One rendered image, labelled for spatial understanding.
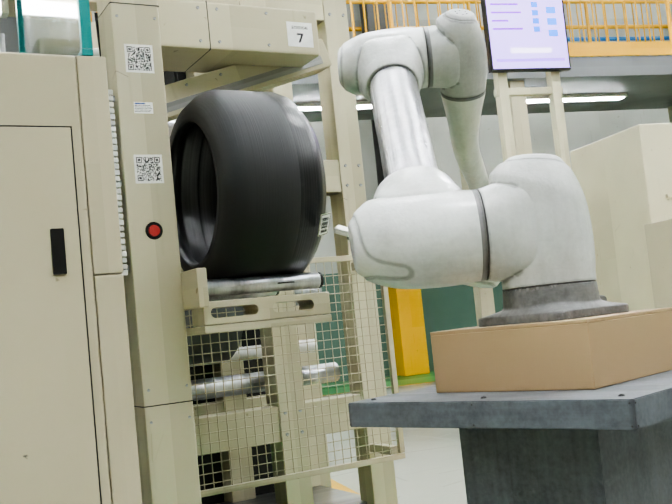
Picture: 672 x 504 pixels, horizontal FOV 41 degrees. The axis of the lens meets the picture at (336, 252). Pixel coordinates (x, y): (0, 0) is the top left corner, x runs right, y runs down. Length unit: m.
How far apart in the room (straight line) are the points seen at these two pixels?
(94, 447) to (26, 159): 0.47
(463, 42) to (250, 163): 0.63
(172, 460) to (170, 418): 0.10
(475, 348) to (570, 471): 0.24
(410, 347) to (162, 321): 9.36
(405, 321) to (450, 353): 10.09
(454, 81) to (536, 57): 4.41
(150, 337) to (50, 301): 0.85
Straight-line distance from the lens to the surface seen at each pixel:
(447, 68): 1.99
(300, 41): 2.97
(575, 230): 1.49
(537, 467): 1.46
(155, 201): 2.38
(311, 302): 2.42
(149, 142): 2.40
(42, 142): 1.56
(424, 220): 1.45
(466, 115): 2.07
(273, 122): 2.37
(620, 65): 9.58
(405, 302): 11.60
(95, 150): 1.58
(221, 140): 2.32
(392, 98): 1.81
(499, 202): 1.48
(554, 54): 6.49
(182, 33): 2.81
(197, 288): 2.27
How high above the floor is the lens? 0.79
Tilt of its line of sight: 4 degrees up
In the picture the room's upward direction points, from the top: 6 degrees counter-clockwise
